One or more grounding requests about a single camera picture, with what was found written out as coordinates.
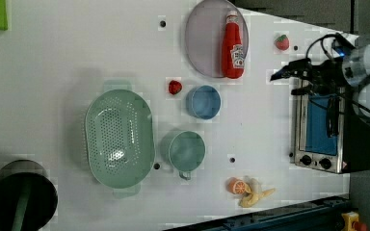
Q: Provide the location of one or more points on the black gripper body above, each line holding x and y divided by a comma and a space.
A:
325, 78

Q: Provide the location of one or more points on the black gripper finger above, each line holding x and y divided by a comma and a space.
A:
285, 73
301, 91

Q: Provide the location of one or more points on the red ketchup bottle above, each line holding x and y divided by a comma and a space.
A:
233, 58

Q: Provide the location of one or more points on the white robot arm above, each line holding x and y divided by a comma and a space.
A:
350, 71

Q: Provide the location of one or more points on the lavender round plate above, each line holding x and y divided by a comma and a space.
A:
204, 33

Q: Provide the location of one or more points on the red strawberry toy right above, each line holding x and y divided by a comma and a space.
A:
282, 43

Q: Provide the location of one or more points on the red strawberry toy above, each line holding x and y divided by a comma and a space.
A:
175, 87
282, 43

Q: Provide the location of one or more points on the toaster oven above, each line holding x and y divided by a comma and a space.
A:
330, 134

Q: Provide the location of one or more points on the blue bowl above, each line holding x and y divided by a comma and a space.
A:
203, 102

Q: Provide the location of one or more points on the peeled banana toy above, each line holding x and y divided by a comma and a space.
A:
254, 193

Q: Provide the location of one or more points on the red strawberry toy centre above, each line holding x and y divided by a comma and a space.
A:
175, 87

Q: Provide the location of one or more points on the orange half toy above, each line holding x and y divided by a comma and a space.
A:
236, 186

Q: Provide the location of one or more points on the green mug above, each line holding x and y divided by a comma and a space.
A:
184, 150

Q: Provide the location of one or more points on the yellow red emergency button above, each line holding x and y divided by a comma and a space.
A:
352, 222

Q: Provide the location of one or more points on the green perforated colander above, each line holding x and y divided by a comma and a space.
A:
119, 138

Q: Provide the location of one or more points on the green spatula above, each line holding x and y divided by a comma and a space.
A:
21, 206

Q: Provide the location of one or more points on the black round bin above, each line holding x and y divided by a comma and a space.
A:
43, 199

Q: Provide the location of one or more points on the blue metal frame rail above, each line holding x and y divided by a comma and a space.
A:
316, 215

